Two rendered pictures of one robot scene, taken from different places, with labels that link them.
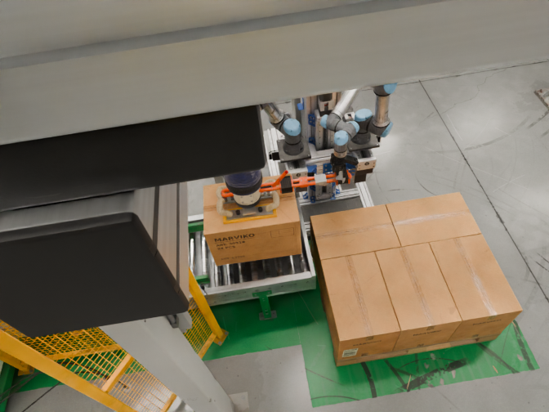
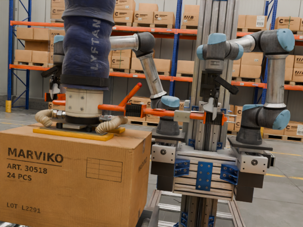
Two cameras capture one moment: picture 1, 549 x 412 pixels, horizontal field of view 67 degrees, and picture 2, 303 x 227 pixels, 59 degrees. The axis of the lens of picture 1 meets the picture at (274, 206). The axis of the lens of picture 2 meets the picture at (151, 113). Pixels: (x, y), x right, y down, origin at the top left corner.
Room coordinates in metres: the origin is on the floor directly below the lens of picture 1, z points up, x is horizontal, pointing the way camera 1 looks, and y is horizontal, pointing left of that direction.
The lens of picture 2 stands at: (0.46, -0.38, 1.34)
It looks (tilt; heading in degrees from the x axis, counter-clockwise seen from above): 6 degrees down; 10
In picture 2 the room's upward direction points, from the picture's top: 5 degrees clockwise
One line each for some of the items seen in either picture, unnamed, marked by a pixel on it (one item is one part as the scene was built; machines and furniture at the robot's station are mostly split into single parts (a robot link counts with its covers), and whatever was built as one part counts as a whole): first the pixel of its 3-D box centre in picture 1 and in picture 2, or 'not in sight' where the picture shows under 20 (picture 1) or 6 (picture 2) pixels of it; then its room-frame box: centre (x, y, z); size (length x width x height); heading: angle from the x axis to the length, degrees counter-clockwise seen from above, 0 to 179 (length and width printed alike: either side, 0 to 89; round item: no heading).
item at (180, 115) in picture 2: (320, 180); (182, 115); (1.65, -0.30, 1.21); 0.07 x 0.07 x 0.04; 0
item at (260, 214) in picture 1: (249, 212); (73, 129); (1.56, 0.16, 1.11); 0.34 x 0.10 x 0.05; 90
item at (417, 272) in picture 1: (401, 271); not in sight; (1.39, -0.88, 0.34); 1.20 x 1.00 x 0.40; 92
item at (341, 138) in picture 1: (341, 141); (216, 47); (1.66, -0.42, 1.52); 0.09 x 0.08 x 0.11; 138
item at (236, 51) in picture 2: (347, 130); (227, 51); (1.75, -0.48, 1.52); 0.11 x 0.11 x 0.08; 48
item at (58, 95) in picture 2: not in sight; (55, 97); (1.91, 0.46, 1.22); 0.09 x 0.08 x 0.05; 0
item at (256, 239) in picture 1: (252, 220); (81, 171); (1.65, 0.16, 0.89); 0.60 x 0.40 x 0.40; 90
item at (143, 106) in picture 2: (286, 184); (135, 110); (1.65, -0.09, 1.22); 0.10 x 0.08 x 0.06; 0
